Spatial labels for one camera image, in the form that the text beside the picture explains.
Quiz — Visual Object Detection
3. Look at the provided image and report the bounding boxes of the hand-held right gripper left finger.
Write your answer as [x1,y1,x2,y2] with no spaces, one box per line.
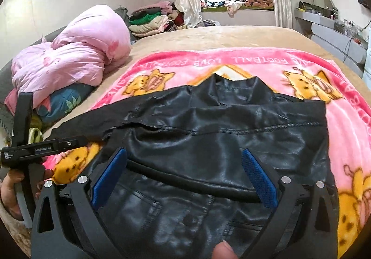
[30,147,128,259]

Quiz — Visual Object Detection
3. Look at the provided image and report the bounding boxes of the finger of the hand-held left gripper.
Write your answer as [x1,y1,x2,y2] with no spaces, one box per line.
[43,136,88,153]

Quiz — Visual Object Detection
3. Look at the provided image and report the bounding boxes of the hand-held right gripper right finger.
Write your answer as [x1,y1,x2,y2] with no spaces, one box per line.
[241,149,339,259]

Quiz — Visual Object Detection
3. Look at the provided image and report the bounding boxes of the black leather jacket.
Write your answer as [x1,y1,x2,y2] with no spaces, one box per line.
[43,73,339,259]

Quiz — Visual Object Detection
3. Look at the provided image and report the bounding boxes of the pile of folded clothes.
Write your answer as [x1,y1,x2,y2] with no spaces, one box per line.
[128,1,186,37]

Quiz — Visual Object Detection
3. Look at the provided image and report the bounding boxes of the heap of mixed clothes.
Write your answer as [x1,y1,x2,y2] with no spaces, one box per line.
[200,0,274,14]

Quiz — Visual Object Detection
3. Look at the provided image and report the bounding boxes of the person's left hand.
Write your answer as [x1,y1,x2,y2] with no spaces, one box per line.
[0,157,54,221]

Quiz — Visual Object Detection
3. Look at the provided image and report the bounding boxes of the person's right hand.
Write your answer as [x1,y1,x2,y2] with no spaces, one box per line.
[212,241,240,259]

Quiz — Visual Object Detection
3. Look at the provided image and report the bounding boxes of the yellow green cloth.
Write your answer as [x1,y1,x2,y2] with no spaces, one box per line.
[27,114,44,143]

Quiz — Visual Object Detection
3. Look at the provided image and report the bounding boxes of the blue floral pillow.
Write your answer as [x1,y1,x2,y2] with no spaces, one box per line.
[35,82,96,124]

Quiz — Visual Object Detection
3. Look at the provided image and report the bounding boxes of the pink quilt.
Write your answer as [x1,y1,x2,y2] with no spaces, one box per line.
[4,4,132,116]

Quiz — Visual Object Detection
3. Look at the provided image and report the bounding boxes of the pink cartoon printed blanket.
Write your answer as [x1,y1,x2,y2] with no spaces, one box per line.
[43,47,371,258]

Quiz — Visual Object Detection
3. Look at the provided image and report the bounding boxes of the white drawer cabinet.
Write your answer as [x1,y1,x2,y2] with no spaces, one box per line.
[362,47,371,90]

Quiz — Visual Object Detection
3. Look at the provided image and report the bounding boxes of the grey dressing table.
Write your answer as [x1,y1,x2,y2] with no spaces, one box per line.
[294,8,368,77]

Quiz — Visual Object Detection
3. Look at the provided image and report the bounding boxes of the pale pink garment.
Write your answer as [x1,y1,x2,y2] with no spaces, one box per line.
[226,2,242,16]

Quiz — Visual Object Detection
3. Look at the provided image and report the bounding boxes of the orange printed blanket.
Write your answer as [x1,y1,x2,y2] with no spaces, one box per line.
[245,0,274,10]

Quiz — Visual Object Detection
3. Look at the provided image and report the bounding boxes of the black cable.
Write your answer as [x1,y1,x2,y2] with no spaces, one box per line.
[343,19,371,62]

